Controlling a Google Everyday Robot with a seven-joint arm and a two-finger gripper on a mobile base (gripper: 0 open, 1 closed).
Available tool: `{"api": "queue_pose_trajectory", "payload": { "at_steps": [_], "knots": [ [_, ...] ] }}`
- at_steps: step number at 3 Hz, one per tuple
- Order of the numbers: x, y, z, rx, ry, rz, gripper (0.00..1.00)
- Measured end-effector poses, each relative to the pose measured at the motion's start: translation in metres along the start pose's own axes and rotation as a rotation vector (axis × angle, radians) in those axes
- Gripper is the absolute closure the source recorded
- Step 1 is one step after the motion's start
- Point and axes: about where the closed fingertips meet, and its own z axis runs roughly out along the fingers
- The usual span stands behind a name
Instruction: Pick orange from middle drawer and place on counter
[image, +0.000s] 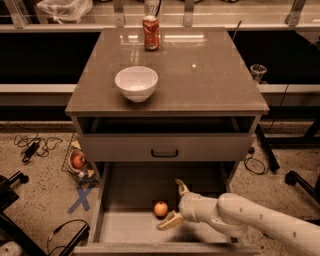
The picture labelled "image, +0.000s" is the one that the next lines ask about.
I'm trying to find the black drawer handle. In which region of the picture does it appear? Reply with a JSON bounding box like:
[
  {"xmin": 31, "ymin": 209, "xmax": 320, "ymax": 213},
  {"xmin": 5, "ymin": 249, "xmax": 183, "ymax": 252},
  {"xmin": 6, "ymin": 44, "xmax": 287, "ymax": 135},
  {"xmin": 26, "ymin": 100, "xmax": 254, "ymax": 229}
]
[{"xmin": 151, "ymin": 149, "xmax": 179, "ymax": 158}]

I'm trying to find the white ceramic bowl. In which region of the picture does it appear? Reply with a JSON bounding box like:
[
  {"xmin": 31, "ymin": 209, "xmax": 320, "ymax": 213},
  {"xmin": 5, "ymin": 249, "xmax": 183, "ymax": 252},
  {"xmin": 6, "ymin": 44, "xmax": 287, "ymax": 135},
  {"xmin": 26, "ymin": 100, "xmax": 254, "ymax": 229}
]
[{"xmin": 114, "ymin": 66, "xmax": 158, "ymax": 103}]

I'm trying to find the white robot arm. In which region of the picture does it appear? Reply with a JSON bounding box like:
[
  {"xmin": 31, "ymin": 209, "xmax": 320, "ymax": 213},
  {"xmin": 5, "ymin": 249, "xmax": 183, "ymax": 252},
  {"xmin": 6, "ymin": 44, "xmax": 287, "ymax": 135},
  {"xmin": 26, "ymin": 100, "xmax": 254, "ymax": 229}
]
[{"xmin": 156, "ymin": 179, "xmax": 320, "ymax": 256}]

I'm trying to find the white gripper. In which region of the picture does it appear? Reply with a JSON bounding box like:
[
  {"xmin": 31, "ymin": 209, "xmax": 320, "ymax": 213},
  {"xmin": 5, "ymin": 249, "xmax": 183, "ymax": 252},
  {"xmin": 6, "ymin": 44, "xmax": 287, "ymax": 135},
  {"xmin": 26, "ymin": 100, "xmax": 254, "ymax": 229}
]
[{"xmin": 156, "ymin": 179, "xmax": 220, "ymax": 231}]

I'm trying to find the white numbered cup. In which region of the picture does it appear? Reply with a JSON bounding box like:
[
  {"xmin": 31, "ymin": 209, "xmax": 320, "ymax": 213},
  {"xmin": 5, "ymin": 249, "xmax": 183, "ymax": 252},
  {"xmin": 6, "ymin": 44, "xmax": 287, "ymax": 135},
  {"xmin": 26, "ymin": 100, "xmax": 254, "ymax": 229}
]
[{"xmin": 144, "ymin": 0, "xmax": 162, "ymax": 16}]

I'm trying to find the clear plastic bag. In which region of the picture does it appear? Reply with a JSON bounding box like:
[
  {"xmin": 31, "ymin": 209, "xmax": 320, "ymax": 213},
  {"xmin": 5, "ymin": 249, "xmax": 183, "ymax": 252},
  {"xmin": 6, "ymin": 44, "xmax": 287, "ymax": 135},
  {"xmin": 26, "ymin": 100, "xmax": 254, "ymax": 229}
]
[{"xmin": 37, "ymin": 0, "xmax": 93, "ymax": 24}]

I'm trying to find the orange fruit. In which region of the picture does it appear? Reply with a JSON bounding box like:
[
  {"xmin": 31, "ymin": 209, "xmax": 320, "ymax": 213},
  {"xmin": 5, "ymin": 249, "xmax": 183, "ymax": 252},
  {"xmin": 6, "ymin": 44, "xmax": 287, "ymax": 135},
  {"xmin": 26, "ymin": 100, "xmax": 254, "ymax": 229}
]
[{"xmin": 153, "ymin": 201, "xmax": 168, "ymax": 218}]

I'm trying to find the black office chair base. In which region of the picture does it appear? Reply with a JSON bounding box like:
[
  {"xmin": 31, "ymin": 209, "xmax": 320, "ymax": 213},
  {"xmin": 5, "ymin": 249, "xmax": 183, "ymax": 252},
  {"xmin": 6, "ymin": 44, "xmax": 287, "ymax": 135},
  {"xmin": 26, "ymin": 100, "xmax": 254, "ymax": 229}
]
[{"xmin": 285, "ymin": 170, "xmax": 320, "ymax": 204}]

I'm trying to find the red apple in basket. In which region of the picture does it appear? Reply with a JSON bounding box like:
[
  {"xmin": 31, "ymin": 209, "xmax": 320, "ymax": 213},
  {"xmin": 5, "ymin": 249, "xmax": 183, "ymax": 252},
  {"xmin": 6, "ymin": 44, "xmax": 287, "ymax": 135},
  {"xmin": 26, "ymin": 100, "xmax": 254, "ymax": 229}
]
[{"xmin": 71, "ymin": 155, "xmax": 86, "ymax": 169}]

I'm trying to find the blue tape cross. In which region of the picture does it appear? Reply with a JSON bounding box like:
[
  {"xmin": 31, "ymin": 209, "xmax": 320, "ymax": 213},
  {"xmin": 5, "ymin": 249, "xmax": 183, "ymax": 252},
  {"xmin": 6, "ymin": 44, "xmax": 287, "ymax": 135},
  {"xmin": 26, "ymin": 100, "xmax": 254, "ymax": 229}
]
[{"xmin": 67, "ymin": 184, "xmax": 95, "ymax": 214}]

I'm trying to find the black power adapter cable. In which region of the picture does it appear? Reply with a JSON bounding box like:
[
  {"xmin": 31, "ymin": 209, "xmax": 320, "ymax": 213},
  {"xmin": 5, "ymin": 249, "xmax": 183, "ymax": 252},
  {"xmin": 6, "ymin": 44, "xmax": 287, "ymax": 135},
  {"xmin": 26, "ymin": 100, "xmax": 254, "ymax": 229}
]
[{"xmin": 13, "ymin": 128, "xmax": 63, "ymax": 164}]

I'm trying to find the red soda can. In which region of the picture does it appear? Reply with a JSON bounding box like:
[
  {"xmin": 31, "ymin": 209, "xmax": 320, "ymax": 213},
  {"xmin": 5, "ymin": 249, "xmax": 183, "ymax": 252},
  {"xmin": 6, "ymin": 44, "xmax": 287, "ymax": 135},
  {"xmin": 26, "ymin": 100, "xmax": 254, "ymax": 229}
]
[{"xmin": 142, "ymin": 15, "xmax": 159, "ymax": 51}]

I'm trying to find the black cable right floor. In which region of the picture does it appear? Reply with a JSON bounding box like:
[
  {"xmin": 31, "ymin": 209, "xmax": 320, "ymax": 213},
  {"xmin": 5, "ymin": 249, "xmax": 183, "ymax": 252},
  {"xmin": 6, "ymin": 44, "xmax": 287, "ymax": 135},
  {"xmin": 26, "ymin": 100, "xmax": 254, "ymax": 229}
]
[{"xmin": 243, "ymin": 146, "xmax": 270, "ymax": 176}]

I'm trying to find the open middle drawer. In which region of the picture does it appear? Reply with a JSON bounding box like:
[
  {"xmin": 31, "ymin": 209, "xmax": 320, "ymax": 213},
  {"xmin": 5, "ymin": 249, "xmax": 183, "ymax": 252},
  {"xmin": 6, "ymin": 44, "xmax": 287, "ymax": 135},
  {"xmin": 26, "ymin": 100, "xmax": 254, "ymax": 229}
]
[{"xmin": 74, "ymin": 162, "xmax": 258, "ymax": 256}]

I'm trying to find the grey drawer cabinet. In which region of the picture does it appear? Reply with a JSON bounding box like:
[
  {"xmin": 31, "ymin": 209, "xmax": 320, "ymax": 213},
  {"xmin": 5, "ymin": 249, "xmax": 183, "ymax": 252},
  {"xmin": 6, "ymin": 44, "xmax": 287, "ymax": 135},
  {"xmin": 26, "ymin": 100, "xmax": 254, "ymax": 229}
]
[{"xmin": 64, "ymin": 27, "xmax": 270, "ymax": 256}]

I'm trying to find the wire basket on floor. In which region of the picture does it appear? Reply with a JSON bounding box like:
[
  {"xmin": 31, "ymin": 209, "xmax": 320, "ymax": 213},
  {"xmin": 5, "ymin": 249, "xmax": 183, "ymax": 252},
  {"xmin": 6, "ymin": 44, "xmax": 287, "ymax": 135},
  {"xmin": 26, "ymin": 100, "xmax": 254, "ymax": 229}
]
[{"xmin": 62, "ymin": 134, "xmax": 97, "ymax": 184}]

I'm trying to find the black equipment bottom left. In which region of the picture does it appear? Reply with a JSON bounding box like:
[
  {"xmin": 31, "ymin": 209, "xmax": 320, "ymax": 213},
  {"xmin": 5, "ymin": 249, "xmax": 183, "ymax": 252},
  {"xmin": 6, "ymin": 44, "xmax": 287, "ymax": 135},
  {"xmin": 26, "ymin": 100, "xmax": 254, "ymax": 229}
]
[{"xmin": 0, "ymin": 171, "xmax": 90, "ymax": 256}]

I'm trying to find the clear glass cup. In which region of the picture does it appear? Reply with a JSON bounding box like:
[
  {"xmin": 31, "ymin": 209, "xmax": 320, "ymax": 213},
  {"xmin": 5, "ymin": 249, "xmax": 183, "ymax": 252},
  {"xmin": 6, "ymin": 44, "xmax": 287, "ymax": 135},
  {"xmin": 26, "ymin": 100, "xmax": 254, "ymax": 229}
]
[{"xmin": 250, "ymin": 64, "xmax": 267, "ymax": 83}]

